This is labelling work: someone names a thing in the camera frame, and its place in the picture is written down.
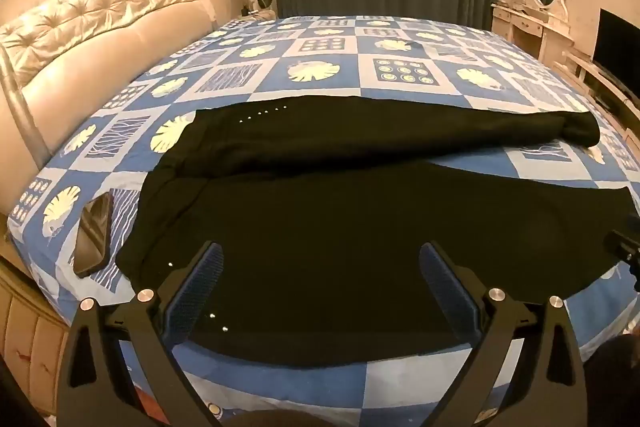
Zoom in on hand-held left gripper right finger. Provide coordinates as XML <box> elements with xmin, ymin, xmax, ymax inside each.
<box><xmin>418</xmin><ymin>241</ymin><xmax>586</xmax><ymax>427</ymax></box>

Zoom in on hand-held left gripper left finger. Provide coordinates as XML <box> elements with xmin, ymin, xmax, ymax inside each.
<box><xmin>57</xmin><ymin>241</ymin><xmax>226</xmax><ymax>427</ymax></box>

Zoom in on black pants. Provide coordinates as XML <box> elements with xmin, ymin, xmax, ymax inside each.
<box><xmin>116</xmin><ymin>96</ymin><xmax>640</xmax><ymax>368</ymax></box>

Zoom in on dark smartphone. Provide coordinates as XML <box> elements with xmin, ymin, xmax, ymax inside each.
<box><xmin>72</xmin><ymin>192</ymin><xmax>115</xmax><ymax>278</ymax></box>

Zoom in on person's dark clothing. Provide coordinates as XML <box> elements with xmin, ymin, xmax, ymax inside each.
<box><xmin>582</xmin><ymin>332</ymin><xmax>640</xmax><ymax>427</ymax></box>

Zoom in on white television stand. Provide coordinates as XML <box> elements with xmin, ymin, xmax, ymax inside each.
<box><xmin>552</xmin><ymin>49</ymin><xmax>640</xmax><ymax>128</ymax></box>

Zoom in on black television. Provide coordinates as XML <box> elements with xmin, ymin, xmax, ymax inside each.
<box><xmin>592</xmin><ymin>8</ymin><xmax>640</xmax><ymax>80</ymax></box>

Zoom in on white dressing table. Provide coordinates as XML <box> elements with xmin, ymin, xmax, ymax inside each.
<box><xmin>491</xmin><ymin>2</ymin><xmax>573</xmax><ymax>60</ymax></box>

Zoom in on blue patterned bed sheet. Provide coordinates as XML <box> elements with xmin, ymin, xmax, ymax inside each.
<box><xmin>7</xmin><ymin>14</ymin><xmax>640</xmax><ymax>427</ymax></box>

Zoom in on cream tufted headboard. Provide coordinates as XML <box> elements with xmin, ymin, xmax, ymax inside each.
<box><xmin>0</xmin><ymin>0</ymin><xmax>233</xmax><ymax>212</ymax></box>

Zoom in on cream bed frame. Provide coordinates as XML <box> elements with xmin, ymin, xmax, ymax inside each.
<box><xmin>0</xmin><ymin>257</ymin><xmax>71</xmax><ymax>418</ymax></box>

